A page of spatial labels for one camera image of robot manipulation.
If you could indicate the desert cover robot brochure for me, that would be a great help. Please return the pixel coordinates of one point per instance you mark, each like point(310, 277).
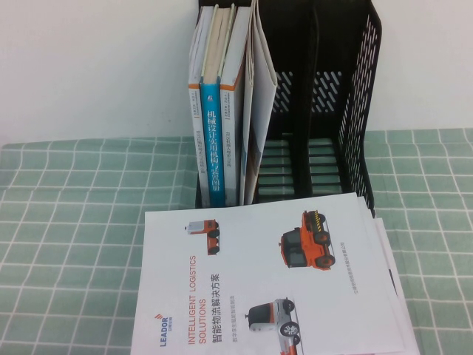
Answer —
point(264, 85)

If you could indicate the white paper booklet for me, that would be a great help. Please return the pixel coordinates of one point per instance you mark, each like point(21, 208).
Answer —
point(369, 218)
point(380, 231)

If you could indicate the black perforated plastic book holder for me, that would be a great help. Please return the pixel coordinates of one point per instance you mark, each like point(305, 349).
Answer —
point(354, 122)

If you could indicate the white book orange stripe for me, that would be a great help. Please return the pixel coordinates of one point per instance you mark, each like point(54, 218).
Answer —
point(231, 140)
point(196, 122)

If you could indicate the blue spine book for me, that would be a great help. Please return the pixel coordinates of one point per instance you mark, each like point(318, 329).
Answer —
point(214, 140)

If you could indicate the white logistics vehicle brochure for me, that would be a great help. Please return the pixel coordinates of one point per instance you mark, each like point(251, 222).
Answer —
point(251, 259)

